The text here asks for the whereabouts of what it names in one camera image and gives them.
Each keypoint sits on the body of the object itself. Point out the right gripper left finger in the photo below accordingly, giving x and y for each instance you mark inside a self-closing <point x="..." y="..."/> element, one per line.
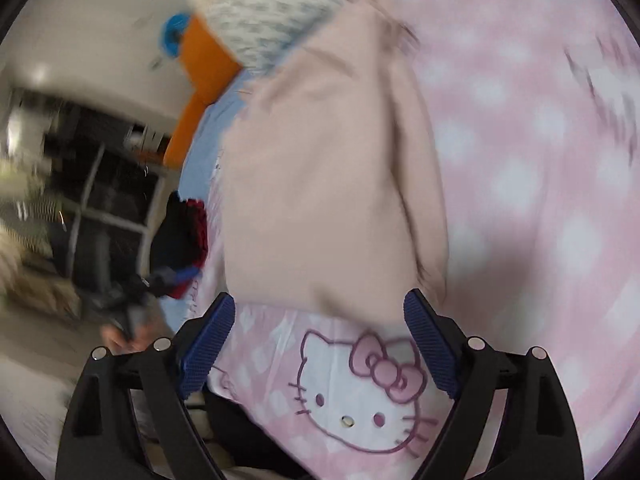
<point x="100" y="437"/>

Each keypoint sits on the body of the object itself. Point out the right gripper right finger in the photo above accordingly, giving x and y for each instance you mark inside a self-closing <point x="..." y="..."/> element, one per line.
<point x="537" y="437"/>

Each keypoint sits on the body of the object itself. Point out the pale pink garment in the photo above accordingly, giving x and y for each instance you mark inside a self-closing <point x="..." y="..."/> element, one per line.
<point x="332" y="198"/>

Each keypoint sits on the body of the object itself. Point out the red and dark clothes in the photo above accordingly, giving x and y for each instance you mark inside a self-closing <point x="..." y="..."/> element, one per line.
<point x="179" y="247"/>

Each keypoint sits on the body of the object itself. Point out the dark metal shelf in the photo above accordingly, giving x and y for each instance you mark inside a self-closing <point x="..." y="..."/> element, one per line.
<point x="108" y="195"/>

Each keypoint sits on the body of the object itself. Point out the pink Hello Kitty blanket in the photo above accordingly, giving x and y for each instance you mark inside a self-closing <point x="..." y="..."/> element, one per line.
<point x="534" y="106"/>

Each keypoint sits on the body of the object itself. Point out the orange headboard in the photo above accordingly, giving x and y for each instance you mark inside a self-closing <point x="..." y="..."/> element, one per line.
<point x="211" y="68"/>

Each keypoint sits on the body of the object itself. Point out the blue round object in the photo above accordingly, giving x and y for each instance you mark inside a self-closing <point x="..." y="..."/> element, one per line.
<point x="172" y="32"/>

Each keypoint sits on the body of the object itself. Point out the blue floral white pillow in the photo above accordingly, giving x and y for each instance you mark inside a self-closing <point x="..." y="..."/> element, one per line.
<point x="270" y="5"/>

